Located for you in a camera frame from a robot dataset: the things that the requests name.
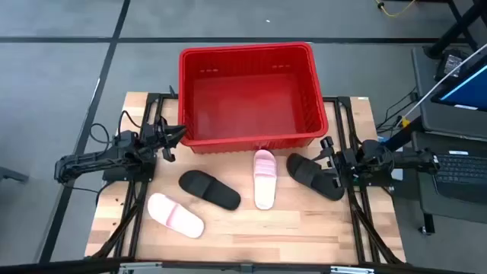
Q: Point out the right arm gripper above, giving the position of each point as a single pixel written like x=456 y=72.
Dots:
x=346 y=163

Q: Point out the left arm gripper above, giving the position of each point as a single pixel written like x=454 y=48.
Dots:
x=156 y=137

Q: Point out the black slide sandal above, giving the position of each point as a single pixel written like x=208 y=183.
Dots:
x=209 y=189
x=308 y=171

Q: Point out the pink slide sandal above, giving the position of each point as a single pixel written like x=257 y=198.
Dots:
x=265 y=186
x=175 y=215

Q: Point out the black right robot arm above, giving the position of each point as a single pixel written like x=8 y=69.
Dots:
x=411 y=160

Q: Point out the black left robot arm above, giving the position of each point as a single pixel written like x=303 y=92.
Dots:
x=91 y=160

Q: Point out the red plastic bin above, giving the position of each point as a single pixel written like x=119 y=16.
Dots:
x=247 y=106

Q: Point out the laptop computer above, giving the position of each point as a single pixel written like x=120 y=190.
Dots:
x=424 y=102

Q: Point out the black laptop keyboard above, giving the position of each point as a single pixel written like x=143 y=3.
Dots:
x=462 y=173

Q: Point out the black power adapter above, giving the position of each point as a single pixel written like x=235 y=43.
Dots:
x=451 y=62

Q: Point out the blue screen monitor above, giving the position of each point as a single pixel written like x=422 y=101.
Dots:
x=470 y=89

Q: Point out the black stand legs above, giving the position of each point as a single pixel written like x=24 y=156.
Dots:
x=452 y=32

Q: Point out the black metal mount frame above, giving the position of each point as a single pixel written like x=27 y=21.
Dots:
x=131 y=213
x=361 y=220

